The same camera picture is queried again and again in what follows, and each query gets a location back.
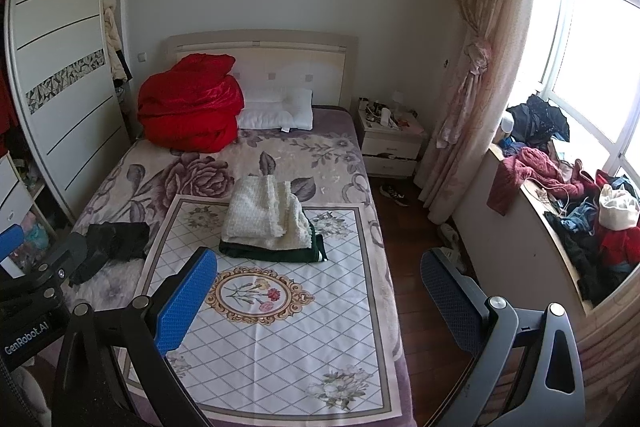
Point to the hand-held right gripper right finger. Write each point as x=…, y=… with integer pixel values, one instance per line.
x=450, y=302

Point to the dark green garment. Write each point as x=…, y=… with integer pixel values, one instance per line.
x=280, y=254

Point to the cream hanging coat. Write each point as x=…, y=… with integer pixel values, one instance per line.
x=114, y=42

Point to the cream nightstand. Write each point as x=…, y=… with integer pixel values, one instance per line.
x=390, y=147

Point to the black shoe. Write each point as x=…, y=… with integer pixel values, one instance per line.
x=394, y=195

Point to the cream window bench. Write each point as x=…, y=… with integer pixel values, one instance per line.
x=520, y=247

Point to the white shoe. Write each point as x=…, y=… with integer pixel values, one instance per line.
x=454, y=259
x=449, y=234

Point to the black cloth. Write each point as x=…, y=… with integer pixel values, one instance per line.
x=580, y=257

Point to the pink patterned curtain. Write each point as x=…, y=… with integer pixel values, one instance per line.
x=480, y=57

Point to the red quilt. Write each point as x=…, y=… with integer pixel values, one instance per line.
x=190, y=107

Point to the cream wooden bed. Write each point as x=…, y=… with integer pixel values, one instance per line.
x=300, y=57

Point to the window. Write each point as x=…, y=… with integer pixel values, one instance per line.
x=600, y=57

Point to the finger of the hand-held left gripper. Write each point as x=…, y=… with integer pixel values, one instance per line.
x=11, y=249
x=67, y=254

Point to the black jacket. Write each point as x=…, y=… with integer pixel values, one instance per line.
x=537, y=122

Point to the cream fluffy garment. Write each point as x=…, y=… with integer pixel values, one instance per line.
x=255, y=212

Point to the dark red knit garment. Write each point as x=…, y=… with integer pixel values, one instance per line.
x=530, y=167

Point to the grey fluffy cloth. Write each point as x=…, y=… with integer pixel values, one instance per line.
x=110, y=287

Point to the blue jeans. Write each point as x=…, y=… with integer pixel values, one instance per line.
x=580, y=217

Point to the white pillow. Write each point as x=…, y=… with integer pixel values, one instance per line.
x=280, y=112

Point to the white jar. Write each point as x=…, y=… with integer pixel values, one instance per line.
x=507, y=128

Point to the beige plush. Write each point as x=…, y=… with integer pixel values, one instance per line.
x=30, y=399

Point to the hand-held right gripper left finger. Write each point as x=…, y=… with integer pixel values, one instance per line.
x=187, y=302

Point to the white sliding-door wardrobe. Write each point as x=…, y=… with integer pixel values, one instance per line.
x=65, y=57

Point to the black garment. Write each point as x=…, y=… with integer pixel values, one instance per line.
x=120, y=242

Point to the white diamond-print bed mat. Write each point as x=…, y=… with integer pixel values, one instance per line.
x=300, y=307

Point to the pile of small toiletries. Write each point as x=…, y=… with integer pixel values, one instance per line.
x=387, y=116

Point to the red hanging garment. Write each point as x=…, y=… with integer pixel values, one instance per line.
x=7, y=117

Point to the white cloth hat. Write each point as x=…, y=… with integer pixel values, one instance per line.
x=617, y=207

